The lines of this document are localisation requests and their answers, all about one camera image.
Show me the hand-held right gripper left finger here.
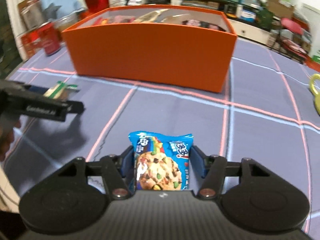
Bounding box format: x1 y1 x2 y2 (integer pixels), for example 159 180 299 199
58 146 135 201

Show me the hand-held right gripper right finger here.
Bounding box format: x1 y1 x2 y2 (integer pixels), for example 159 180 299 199
190 146 270 201

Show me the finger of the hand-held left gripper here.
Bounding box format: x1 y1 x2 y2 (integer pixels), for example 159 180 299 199
0 80 50 98
7 96 85 122

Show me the green striped snack packet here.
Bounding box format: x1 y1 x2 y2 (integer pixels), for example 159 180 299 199
44 81 78 100

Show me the blue cookie packet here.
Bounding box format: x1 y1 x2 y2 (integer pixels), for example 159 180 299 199
128 130 194 192

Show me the orange cardboard box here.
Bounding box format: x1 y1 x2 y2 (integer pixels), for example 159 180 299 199
61 4 238 94

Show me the person's left hand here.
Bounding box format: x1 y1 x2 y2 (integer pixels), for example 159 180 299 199
0 120 22 162

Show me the red drink can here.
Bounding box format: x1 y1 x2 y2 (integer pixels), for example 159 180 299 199
37 22 62 56

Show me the blue checked tablecloth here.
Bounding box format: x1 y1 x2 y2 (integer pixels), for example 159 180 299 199
0 36 320 233

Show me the grey gift carton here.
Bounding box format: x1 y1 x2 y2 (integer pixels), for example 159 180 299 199
17 0 44 30

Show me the yellow-green mug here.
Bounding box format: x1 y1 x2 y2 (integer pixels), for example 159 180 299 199
309 74 320 117

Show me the brown cardboard box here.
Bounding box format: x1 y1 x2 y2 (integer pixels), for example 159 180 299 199
266 0 295 18

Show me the white appliance with green print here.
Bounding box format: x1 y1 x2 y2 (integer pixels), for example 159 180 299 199
300 2 320 58

